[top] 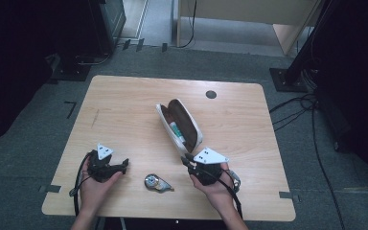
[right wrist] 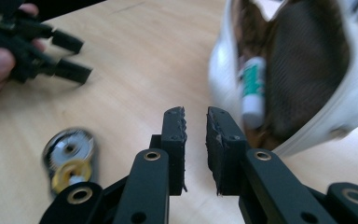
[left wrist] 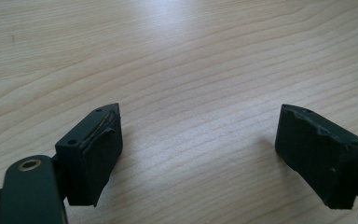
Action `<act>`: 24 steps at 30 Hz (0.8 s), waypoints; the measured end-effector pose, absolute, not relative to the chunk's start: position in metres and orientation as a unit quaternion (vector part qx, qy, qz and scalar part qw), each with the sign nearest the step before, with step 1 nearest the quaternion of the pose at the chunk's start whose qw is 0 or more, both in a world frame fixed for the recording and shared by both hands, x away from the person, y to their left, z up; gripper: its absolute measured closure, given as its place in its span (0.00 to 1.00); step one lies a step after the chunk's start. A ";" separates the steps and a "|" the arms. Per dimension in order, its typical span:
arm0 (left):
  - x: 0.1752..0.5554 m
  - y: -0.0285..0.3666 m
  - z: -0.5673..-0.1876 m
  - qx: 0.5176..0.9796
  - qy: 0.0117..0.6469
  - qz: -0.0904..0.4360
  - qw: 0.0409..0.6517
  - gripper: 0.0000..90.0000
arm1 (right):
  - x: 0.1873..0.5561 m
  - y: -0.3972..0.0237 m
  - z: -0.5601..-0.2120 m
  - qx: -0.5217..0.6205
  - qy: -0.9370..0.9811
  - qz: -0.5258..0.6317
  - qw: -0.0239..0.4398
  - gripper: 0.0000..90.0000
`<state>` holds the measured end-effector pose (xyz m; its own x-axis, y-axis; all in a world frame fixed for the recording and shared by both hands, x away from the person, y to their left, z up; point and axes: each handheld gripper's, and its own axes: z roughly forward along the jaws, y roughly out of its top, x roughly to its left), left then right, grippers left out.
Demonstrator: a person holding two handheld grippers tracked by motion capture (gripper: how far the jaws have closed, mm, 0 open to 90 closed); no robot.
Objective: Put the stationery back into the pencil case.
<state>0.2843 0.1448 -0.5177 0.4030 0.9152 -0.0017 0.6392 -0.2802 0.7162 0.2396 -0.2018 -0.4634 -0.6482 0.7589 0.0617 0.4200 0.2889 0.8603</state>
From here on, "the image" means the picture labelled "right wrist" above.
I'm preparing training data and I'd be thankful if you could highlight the correction tape dispenser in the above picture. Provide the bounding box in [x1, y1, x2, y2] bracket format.
[42, 127, 96, 199]

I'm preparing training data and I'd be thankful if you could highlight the white pencil case brown lining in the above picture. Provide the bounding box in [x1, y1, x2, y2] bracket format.
[207, 0, 358, 158]

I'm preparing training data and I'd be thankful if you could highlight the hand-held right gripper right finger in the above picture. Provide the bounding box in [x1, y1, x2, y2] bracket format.
[205, 105, 250, 197]

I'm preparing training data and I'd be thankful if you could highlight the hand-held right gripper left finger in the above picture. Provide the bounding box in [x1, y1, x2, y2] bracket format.
[160, 105, 188, 197]

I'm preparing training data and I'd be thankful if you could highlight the white and green glue stick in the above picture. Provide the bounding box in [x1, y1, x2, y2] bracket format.
[238, 56, 268, 131]

